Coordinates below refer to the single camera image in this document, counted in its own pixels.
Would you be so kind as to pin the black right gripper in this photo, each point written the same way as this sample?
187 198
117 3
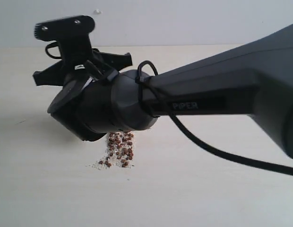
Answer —
98 67

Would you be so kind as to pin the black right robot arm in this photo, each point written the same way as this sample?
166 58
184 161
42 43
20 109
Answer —
98 95

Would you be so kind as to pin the brown beads and crumbs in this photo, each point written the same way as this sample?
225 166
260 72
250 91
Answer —
119 151

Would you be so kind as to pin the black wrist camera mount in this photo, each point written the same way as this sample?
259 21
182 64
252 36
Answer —
71 36

